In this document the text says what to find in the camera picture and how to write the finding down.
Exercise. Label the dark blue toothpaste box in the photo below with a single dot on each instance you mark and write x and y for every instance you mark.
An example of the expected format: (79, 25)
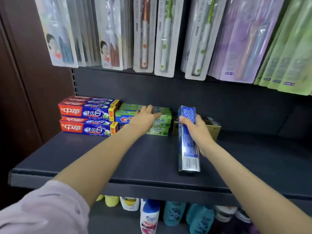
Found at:
(187, 153)

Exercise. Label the yellow plastic bottle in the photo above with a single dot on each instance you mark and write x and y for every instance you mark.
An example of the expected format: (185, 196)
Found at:
(100, 197)
(112, 201)

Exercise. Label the stack of blue child toothbrush packs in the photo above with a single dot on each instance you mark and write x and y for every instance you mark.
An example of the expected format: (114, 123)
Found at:
(58, 34)

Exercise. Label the brown-lidded dark jar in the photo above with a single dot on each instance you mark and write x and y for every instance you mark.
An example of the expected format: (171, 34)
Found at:
(225, 213)

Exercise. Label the person's left hand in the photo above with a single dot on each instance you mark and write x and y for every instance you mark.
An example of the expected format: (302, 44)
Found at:
(143, 121)

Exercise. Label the small teal shampoo bottle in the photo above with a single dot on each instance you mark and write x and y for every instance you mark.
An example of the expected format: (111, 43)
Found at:
(201, 219)

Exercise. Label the white bottle blue cap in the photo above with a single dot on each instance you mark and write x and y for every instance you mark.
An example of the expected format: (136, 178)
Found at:
(150, 219)

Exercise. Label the person's right forearm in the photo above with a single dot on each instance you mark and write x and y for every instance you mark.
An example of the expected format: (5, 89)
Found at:
(256, 187)

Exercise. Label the person's right hand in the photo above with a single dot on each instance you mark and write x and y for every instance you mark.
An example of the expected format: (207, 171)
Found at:
(202, 136)

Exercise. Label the green toothbrush pack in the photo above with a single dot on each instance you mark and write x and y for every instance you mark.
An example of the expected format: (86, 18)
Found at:
(168, 34)

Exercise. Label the red and blue toothpaste box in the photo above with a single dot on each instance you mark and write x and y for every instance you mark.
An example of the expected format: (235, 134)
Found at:
(85, 128)
(85, 112)
(92, 98)

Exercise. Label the person's left forearm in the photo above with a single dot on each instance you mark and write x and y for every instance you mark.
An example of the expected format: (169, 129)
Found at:
(97, 163)

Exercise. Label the white-lidded dark jar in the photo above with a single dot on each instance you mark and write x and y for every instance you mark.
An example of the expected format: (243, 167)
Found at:
(243, 215)

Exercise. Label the stack of purple toothbrush packs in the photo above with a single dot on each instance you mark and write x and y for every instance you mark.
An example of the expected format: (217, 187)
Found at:
(243, 38)

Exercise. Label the gold toothpaste box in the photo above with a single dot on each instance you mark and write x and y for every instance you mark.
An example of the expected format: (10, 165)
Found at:
(214, 130)

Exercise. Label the row of green toothbrush packs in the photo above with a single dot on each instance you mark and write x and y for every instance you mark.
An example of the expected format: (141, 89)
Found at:
(202, 38)

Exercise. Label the large teal shampoo bottle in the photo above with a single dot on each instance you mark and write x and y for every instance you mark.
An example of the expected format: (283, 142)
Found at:
(174, 213)

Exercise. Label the white bottle yellow label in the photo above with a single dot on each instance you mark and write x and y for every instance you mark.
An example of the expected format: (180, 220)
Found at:
(130, 203)

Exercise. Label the stack of light green packs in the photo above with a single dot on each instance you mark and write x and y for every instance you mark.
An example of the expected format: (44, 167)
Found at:
(287, 51)

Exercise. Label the orange toothbrush pack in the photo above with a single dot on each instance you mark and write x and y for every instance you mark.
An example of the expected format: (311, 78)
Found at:
(145, 34)

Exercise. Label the red child toothbrush pack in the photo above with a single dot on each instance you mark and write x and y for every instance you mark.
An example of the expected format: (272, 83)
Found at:
(109, 34)

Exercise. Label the dark grey shelf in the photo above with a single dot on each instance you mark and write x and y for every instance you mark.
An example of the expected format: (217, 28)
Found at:
(146, 155)

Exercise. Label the dark grey shelf board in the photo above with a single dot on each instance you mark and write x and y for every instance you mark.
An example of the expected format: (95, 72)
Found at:
(114, 221)

